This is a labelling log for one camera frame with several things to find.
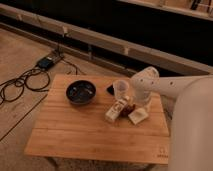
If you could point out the brown chocolate bar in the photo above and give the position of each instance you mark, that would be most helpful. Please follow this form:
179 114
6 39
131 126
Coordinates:
127 110

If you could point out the white sponge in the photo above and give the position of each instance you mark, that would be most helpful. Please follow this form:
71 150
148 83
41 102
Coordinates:
138 115

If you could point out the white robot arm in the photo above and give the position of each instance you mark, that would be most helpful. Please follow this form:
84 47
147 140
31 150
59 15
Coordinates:
191 142

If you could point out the black power strip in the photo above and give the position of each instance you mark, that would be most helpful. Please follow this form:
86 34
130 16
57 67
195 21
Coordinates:
49 60

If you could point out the small black object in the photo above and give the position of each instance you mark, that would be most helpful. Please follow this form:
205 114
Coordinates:
110 90

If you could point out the dark ceramic bowl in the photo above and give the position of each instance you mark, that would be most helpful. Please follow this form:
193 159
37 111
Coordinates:
81 92

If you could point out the wooden table board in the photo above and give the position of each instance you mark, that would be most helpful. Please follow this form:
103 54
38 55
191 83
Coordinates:
81 132

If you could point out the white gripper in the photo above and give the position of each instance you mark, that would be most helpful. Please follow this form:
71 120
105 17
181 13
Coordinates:
142 98

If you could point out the white milk carton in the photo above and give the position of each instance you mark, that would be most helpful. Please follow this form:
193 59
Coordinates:
113 113

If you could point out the clear plastic cup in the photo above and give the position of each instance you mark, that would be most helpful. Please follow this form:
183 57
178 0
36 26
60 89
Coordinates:
120 88

